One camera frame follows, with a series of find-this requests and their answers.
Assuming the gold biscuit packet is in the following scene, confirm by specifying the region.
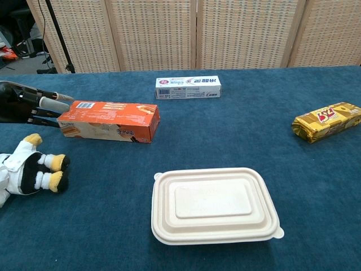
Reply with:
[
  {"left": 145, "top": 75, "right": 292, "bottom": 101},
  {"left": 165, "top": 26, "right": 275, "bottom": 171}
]
[{"left": 291, "top": 102, "right": 361, "bottom": 144}]

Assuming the orange floor object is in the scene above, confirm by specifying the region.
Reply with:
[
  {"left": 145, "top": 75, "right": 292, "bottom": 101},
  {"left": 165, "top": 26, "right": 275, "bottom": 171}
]
[{"left": 1, "top": 47, "right": 18, "bottom": 60}]

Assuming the beige lidded food container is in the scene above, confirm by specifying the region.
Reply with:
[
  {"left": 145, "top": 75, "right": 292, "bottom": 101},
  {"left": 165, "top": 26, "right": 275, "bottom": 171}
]
[{"left": 151, "top": 167, "right": 285, "bottom": 246}]

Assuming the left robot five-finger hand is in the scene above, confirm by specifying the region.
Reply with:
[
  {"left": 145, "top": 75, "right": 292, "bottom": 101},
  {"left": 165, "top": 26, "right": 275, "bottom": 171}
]
[{"left": 0, "top": 81, "right": 74, "bottom": 128}]

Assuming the black floor cable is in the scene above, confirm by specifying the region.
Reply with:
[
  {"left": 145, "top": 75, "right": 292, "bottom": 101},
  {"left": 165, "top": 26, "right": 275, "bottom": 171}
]
[{"left": 37, "top": 0, "right": 57, "bottom": 75}]

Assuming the blue table mat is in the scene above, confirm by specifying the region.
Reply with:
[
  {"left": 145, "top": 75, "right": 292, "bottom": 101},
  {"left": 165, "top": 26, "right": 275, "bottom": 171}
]
[{"left": 0, "top": 65, "right": 361, "bottom": 271}]

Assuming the orange snack box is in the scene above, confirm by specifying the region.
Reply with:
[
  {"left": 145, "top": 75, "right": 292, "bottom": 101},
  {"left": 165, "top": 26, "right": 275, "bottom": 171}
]
[{"left": 56, "top": 100, "right": 161, "bottom": 144}]

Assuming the white toothpaste box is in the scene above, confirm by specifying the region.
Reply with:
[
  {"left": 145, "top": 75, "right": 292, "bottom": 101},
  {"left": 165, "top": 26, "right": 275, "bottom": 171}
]
[{"left": 155, "top": 75, "right": 222, "bottom": 100}]

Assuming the black office chair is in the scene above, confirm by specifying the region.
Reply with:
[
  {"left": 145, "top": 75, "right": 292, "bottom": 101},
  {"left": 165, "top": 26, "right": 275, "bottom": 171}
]
[{"left": 0, "top": 0, "right": 32, "bottom": 57}]

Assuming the woven wooden folding screen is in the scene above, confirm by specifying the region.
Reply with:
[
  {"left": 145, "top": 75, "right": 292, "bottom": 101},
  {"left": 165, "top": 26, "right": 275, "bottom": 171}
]
[{"left": 26, "top": 0, "right": 361, "bottom": 75}]

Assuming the black white plush toy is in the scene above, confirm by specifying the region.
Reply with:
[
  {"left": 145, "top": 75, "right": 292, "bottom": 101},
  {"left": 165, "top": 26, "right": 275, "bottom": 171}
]
[{"left": 0, "top": 133, "right": 71, "bottom": 209}]

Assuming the black tripod stand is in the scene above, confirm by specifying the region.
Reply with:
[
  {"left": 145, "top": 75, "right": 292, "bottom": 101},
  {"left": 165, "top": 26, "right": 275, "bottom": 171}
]
[{"left": 45, "top": 0, "right": 76, "bottom": 74}]

